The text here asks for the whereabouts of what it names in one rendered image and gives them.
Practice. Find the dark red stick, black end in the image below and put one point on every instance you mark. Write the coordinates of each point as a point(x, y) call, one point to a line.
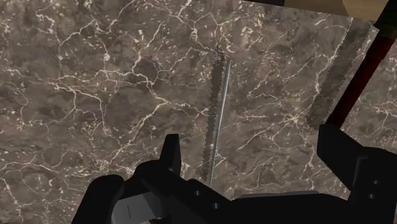
point(359, 80)

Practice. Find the thin silver metal rod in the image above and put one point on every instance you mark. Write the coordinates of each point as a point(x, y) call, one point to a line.
point(220, 124)

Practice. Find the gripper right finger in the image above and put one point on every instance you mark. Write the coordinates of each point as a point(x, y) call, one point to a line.
point(372, 173)

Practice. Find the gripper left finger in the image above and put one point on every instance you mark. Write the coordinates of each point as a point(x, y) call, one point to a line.
point(173, 192)

